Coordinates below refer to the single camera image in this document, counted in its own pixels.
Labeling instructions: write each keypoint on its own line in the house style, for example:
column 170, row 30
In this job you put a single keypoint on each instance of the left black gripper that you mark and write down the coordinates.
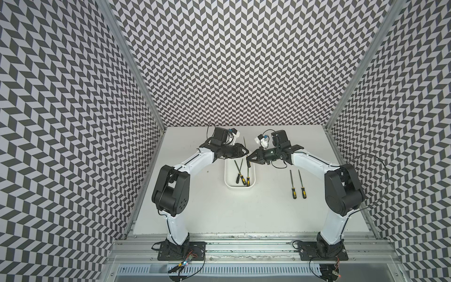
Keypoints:
column 238, row 151

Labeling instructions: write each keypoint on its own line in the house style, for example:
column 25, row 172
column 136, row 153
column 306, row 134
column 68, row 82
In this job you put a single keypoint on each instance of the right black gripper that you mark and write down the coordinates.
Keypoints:
column 259, row 152

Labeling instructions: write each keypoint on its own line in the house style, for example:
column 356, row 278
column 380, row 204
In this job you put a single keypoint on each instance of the white plastic storage box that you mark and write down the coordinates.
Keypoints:
column 230, row 174

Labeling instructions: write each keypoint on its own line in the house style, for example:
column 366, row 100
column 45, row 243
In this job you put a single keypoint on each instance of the yellow black handled file two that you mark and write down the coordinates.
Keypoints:
column 244, row 183

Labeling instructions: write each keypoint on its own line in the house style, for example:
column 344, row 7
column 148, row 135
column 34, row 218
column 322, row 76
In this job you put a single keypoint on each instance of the yellow black handled file four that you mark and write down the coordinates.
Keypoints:
column 294, row 194

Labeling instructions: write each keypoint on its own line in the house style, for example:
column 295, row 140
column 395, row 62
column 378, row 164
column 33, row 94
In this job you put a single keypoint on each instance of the yellow black handled file six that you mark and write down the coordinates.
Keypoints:
column 304, row 194

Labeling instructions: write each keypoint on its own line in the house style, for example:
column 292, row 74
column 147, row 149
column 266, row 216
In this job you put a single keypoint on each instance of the yellow black handled file five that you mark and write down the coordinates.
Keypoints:
column 240, row 177

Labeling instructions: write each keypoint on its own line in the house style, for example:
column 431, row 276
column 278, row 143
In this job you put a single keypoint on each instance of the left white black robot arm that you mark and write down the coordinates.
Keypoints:
column 172, row 189

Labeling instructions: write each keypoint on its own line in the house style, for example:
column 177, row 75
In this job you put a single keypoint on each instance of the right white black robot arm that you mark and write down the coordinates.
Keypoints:
column 343, row 189

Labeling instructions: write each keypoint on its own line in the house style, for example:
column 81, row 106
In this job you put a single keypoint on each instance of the left small circuit board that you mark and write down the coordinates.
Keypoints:
column 180, row 267

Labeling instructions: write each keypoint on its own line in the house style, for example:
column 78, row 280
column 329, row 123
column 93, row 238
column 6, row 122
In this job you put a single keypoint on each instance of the small circuit board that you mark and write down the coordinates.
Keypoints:
column 180, row 267
column 329, row 271

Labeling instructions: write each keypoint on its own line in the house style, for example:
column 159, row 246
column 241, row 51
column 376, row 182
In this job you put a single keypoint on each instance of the right small circuit board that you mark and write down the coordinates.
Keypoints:
column 329, row 271

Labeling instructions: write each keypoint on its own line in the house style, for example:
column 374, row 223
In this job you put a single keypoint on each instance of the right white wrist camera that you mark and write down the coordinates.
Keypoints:
column 262, row 141

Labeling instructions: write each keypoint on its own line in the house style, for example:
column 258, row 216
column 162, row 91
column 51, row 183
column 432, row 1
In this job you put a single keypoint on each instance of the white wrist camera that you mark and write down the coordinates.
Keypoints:
column 232, row 136
column 262, row 141

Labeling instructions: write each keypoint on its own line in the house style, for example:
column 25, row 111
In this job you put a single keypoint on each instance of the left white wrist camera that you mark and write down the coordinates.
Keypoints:
column 232, row 136

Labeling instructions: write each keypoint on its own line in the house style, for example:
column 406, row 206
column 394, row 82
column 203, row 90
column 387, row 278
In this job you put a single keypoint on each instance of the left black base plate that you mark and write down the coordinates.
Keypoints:
column 171, row 252

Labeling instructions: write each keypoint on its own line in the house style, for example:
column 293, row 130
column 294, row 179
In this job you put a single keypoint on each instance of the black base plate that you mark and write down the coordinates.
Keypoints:
column 171, row 252
column 322, row 251

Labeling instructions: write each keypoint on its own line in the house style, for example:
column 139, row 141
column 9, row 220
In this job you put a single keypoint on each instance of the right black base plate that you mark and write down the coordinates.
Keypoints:
column 322, row 251

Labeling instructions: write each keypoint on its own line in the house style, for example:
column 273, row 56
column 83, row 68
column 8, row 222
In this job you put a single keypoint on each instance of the aluminium front rail frame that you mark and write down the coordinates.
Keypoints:
column 253, row 257

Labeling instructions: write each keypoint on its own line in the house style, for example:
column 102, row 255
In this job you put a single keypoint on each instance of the right aluminium corner post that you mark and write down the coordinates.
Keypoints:
column 387, row 23

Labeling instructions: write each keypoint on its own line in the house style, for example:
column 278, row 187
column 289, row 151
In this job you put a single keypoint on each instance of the aluminium corner post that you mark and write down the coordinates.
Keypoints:
column 105, row 9
column 387, row 23

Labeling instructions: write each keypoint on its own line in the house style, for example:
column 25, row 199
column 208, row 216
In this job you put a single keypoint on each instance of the left aluminium corner post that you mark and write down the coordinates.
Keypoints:
column 105, row 9

